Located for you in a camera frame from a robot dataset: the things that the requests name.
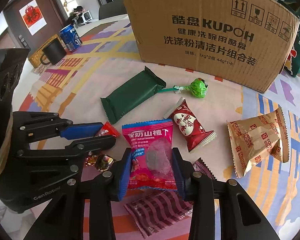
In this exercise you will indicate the gold biscuit packet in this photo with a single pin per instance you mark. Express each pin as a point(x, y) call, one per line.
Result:
point(253, 139)

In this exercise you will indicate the red white candy packet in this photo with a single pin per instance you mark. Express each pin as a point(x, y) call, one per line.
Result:
point(189, 126)

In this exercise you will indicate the shiny foil wrapped candy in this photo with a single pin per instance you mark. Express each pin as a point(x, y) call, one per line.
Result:
point(102, 162)

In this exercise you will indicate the maroon striped snack packet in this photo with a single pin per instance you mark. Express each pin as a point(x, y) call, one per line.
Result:
point(157, 211)

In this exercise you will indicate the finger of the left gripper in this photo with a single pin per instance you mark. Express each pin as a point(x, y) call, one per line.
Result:
point(29, 127)
point(54, 168)

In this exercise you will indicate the green wrapped lollipop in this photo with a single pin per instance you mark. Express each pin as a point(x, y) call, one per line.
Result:
point(198, 88)

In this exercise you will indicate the black mug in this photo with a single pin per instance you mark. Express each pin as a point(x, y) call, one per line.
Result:
point(53, 51)

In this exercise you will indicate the brown cardboard box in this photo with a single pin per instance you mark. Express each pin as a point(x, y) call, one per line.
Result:
point(243, 41)

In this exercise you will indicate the green knitted christmas bag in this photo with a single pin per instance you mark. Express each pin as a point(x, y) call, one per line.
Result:
point(292, 64)

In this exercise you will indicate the small red candy packet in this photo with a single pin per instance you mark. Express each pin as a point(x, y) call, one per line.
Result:
point(107, 129)

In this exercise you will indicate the yellow woven coaster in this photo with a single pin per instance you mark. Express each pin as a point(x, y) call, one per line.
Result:
point(34, 58)

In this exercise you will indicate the blue pepsi can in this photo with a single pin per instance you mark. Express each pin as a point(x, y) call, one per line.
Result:
point(70, 38)

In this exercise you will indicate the brown door with poster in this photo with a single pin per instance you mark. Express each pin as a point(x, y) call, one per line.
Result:
point(33, 22)

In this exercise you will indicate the dark green snack bar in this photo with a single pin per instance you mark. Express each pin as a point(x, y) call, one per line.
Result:
point(132, 93)

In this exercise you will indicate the pink hawthorn snack packet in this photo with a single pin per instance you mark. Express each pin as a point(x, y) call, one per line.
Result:
point(151, 160)

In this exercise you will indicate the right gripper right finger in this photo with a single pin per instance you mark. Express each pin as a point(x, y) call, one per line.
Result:
point(240, 216)

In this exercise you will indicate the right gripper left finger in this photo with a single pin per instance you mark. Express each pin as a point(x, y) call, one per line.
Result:
point(63, 217)

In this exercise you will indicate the dark grey chair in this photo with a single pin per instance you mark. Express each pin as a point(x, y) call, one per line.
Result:
point(111, 9)

